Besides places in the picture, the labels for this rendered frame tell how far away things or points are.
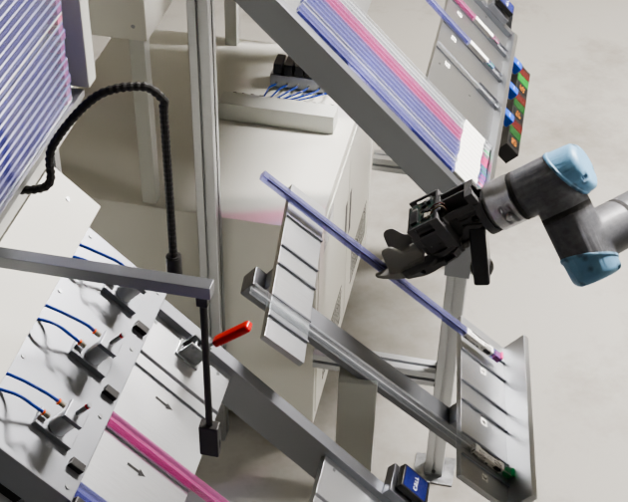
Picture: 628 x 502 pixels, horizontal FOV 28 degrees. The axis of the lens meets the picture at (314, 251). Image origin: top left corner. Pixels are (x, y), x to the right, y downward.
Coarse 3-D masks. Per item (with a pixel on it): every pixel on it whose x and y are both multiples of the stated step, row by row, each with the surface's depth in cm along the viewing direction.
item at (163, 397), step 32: (160, 320) 162; (160, 352) 159; (128, 384) 152; (160, 384) 156; (192, 384) 160; (224, 384) 164; (128, 416) 150; (160, 416) 154; (192, 416) 157; (96, 448) 144; (128, 448) 147; (192, 448) 155; (96, 480) 142; (128, 480) 145; (160, 480) 149
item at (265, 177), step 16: (272, 176) 184; (288, 192) 184; (304, 208) 185; (320, 224) 187; (352, 240) 189; (368, 256) 190; (400, 288) 193; (416, 288) 195; (432, 304) 195; (448, 320) 197; (496, 352) 201
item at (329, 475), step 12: (324, 456) 172; (324, 468) 170; (336, 468) 172; (324, 480) 169; (336, 480) 171; (348, 480) 173; (312, 492) 168; (324, 492) 168; (336, 492) 170; (348, 492) 172; (360, 492) 173
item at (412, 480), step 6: (408, 468) 176; (408, 474) 175; (414, 474) 176; (408, 480) 175; (414, 480) 176; (420, 480) 177; (408, 486) 174; (414, 486) 175; (420, 486) 176; (426, 486) 177; (414, 492) 174; (420, 492) 175; (426, 492) 176
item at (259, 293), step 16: (256, 288) 167; (272, 304) 168; (288, 320) 170; (304, 320) 171; (320, 336) 171; (336, 352) 173; (368, 368) 175; (384, 384) 176; (400, 400) 177; (416, 400) 179; (432, 416) 179; (448, 432) 181
